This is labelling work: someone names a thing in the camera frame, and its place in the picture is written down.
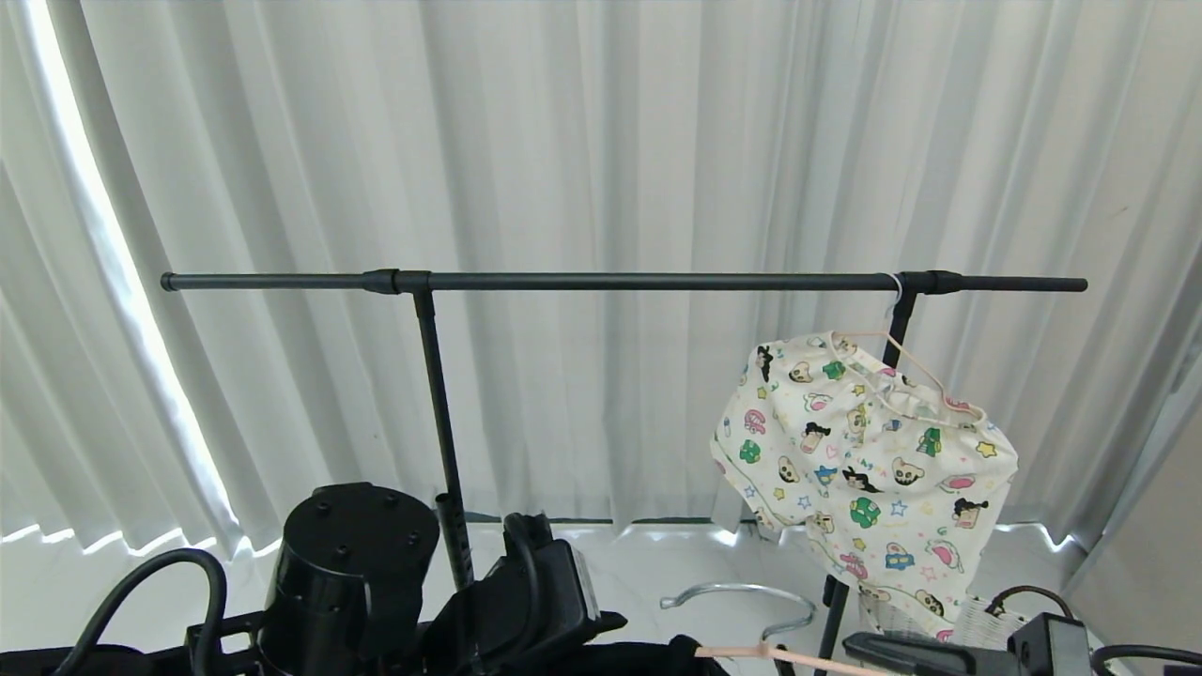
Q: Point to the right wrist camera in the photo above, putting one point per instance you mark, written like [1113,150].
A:
[1047,648]

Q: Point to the white curtain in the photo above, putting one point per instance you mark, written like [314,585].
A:
[563,141]

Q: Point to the pink clothes hanger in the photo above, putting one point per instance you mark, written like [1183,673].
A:
[918,368]
[751,654]

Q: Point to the white laundry basket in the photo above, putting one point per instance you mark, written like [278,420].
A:
[977,624]

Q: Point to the black clothes rack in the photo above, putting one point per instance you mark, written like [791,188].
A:
[657,281]

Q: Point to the cream printed garment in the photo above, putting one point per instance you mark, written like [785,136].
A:
[864,469]

